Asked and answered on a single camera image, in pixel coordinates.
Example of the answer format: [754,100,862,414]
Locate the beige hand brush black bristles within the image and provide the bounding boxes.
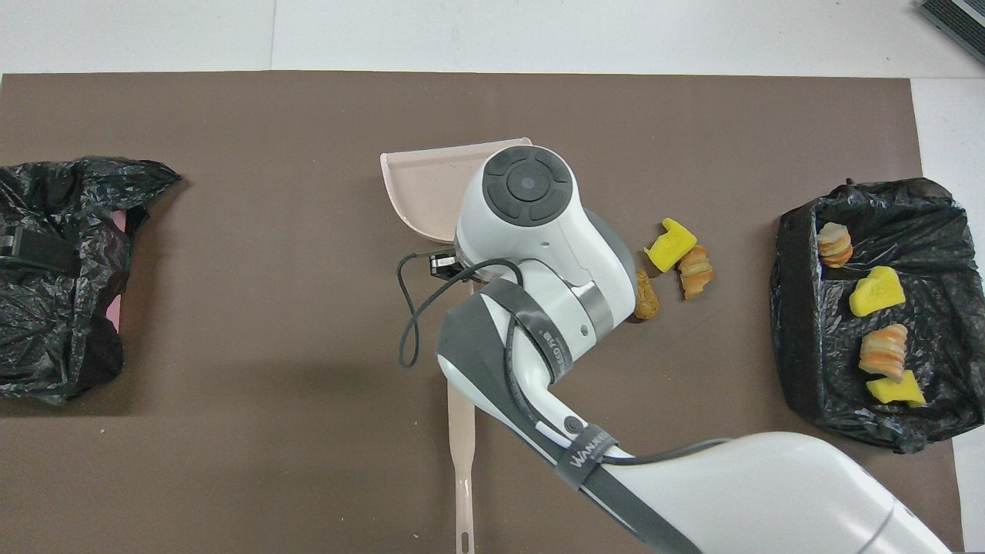
[447,379,478,554]

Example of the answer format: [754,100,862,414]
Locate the striped croissant bread piece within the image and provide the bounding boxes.
[859,323,910,383]
[677,245,716,301]

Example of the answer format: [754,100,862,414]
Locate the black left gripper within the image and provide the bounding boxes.
[0,229,78,274]

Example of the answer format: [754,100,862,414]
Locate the pink plastic bin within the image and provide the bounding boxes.
[106,209,149,333]

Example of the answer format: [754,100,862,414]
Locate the brown table mat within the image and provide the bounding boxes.
[0,72,964,554]

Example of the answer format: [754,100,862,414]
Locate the dark grey ribbed object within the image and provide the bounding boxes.
[920,0,985,64]

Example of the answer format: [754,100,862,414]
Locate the brown bread roll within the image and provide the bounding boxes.
[633,269,662,322]

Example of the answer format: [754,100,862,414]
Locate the black bag lined bin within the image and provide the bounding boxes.
[770,177,985,455]

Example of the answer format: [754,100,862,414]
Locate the beige plastic dustpan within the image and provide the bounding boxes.
[380,137,533,244]

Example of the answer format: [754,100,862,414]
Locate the crumpled black trash bag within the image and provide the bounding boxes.
[0,156,183,406]

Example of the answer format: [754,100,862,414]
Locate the yellow green sponge piece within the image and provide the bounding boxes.
[866,369,927,408]

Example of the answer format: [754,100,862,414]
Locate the small round bread bun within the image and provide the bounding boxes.
[817,222,854,269]

